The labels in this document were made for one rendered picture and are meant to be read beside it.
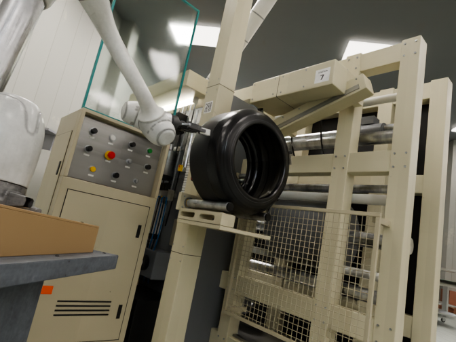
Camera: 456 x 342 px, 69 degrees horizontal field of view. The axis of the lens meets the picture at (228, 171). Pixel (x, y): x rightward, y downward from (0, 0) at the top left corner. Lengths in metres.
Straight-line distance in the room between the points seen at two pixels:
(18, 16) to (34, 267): 0.78
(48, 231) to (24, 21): 0.68
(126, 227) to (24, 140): 1.15
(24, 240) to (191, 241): 1.26
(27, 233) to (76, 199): 1.10
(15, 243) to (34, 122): 0.32
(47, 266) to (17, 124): 0.35
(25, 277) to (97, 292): 1.28
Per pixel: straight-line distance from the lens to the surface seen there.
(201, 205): 1.71
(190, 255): 1.92
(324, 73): 1.92
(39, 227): 0.79
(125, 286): 2.04
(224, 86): 2.11
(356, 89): 1.94
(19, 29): 1.23
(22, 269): 0.71
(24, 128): 0.92
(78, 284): 1.93
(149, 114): 1.25
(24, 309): 0.99
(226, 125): 1.60
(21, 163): 0.91
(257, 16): 2.72
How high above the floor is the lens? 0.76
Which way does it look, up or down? 11 degrees up
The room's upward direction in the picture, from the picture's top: 11 degrees clockwise
